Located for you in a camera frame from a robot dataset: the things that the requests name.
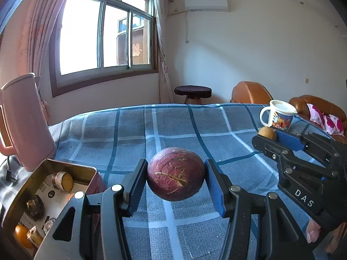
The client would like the small brown round fruit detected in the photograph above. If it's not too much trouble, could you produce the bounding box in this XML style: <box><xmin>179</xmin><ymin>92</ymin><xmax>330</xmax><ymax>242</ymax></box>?
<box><xmin>258</xmin><ymin>127</ymin><xmax>277</xmax><ymax>141</ymax></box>

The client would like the pale window curtain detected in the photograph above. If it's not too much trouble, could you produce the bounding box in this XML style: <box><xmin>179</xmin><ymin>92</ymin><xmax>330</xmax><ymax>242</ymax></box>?
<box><xmin>152</xmin><ymin>0</ymin><xmax>175</xmax><ymax>104</ymax></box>

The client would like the person's right hand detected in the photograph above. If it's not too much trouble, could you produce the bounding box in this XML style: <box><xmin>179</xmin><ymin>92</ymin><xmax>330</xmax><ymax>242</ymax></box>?
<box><xmin>306</xmin><ymin>218</ymin><xmax>322</xmax><ymax>244</ymax></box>

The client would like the rectangular metal tin box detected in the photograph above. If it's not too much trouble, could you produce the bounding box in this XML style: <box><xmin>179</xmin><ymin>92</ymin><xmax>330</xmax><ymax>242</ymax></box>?
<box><xmin>1</xmin><ymin>158</ymin><xmax>107</xmax><ymax>260</ymax></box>

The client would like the orange tangerine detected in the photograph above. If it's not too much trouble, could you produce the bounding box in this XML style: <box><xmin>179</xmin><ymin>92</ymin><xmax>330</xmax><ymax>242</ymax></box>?
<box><xmin>14</xmin><ymin>224</ymin><xmax>34</xmax><ymax>249</ymax></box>

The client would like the sliding glass window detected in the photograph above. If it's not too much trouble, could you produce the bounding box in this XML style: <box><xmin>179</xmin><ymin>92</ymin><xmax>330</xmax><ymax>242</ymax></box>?
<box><xmin>49</xmin><ymin>0</ymin><xmax>159</xmax><ymax>98</ymax></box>

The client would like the purple passion fruit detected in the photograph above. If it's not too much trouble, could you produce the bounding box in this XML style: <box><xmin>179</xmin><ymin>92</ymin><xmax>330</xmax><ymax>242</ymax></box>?
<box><xmin>147</xmin><ymin>147</ymin><xmax>206</xmax><ymax>202</ymax></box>

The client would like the pink window curtain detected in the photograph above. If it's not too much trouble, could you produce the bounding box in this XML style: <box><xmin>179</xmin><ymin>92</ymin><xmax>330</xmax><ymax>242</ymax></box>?
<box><xmin>18</xmin><ymin>0</ymin><xmax>75</xmax><ymax>125</ymax></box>

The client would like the white air conditioner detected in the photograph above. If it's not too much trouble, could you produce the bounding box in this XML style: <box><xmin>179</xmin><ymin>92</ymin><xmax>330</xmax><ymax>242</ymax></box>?
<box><xmin>184</xmin><ymin>0</ymin><xmax>229</xmax><ymax>12</ymax></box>

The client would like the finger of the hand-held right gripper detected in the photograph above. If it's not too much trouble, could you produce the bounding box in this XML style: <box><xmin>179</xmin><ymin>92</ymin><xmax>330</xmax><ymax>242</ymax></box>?
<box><xmin>277</xmin><ymin>131</ymin><xmax>347</xmax><ymax>168</ymax></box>
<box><xmin>252</xmin><ymin>135</ymin><xmax>301</xmax><ymax>166</ymax></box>

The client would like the blue plaid tablecloth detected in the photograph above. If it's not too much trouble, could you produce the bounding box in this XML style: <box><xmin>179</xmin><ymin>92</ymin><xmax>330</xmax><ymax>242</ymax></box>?
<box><xmin>0</xmin><ymin>103</ymin><xmax>347</xmax><ymax>260</ymax></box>

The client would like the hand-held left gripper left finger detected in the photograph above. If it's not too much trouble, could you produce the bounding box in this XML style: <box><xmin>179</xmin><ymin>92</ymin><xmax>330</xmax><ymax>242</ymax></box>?
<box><xmin>34</xmin><ymin>158</ymin><xmax>149</xmax><ymax>260</ymax></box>

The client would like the black power plug cable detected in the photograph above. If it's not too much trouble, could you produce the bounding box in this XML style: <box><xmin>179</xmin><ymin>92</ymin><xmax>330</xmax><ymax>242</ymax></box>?
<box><xmin>5</xmin><ymin>156</ymin><xmax>15</xmax><ymax>182</ymax></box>

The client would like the pink floral cloth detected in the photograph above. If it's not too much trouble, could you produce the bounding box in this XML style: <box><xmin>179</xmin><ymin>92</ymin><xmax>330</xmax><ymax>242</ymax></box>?
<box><xmin>306</xmin><ymin>103</ymin><xmax>345</xmax><ymax>137</ymax></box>

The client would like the printed paper sheet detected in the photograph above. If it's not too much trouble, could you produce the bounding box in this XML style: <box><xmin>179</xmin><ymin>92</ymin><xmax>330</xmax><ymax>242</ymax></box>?
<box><xmin>16</xmin><ymin>173</ymin><xmax>90</xmax><ymax>239</ymax></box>

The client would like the pink electric kettle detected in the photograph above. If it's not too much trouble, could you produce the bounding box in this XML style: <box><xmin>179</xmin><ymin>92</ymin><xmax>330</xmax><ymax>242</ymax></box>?
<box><xmin>0</xmin><ymin>72</ymin><xmax>57</xmax><ymax>172</ymax></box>

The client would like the dark round stool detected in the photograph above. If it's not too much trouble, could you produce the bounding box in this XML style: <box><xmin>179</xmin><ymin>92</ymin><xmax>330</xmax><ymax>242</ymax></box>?
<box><xmin>174</xmin><ymin>85</ymin><xmax>212</xmax><ymax>105</ymax></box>

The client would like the white printed mug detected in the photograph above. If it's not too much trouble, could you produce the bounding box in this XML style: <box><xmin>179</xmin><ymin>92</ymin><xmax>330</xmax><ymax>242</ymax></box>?
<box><xmin>260</xmin><ymin>100</ymin><xmax>298</xmax><ymax>132</ymax></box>

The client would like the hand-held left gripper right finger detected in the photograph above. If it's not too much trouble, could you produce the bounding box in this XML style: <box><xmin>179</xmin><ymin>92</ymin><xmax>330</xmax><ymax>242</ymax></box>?
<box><xmin>204</xmin><ymin>159</ymin><xmax>316</xmax><ymax>260</ymax></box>

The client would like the brown leather sofa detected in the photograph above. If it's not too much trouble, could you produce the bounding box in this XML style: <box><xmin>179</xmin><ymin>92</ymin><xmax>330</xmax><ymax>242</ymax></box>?
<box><xmin>289</xmin><ymin>95</ymin><xmax>347</xmax><ymax>138</ymax></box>

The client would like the small dessert cup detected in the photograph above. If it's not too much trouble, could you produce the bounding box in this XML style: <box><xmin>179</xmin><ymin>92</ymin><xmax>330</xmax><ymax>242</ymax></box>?
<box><xmin>51</xmin><ymin>171</ymin><xmax>74</xmax><ymax>192</ymax></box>
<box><xmin>27</xmin><ymin>225</ymin><xmax>44</xmax><ymax>248</ymax></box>

